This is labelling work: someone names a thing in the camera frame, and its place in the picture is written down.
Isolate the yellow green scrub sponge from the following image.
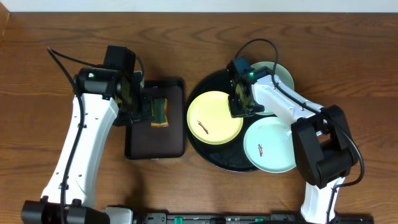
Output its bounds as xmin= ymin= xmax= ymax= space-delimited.
xmin=151 ymin=98 xmax=169 ymax=128

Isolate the yellow plate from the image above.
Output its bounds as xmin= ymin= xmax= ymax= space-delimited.
xmin=187 ymin=91 xmax=243 ymax=145

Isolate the mint green plate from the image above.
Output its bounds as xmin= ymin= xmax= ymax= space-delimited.
xmin=251 ymin=61 xmax=295 ymax=116
xmin=243 ymin=117 xmax=296 ymax=173

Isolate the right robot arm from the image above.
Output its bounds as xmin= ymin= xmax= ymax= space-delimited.
xmin=229 ymin=72 xmax=364 ymax=223

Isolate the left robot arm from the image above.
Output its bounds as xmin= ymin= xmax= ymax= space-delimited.
xmin=21 ymin=68 xmax=150 ymax=223

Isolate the black rectangular tray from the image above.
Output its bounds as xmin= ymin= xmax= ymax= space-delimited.
xmin=124 ymin=80 xmax=185 ymax=160

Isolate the black round tray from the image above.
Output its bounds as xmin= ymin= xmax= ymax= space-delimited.
xmin=185 ymin=70 xmax=277 ymax=172

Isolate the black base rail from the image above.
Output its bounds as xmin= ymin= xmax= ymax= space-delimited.
xmin=136 ymin=212 xmax=376 ymax=224

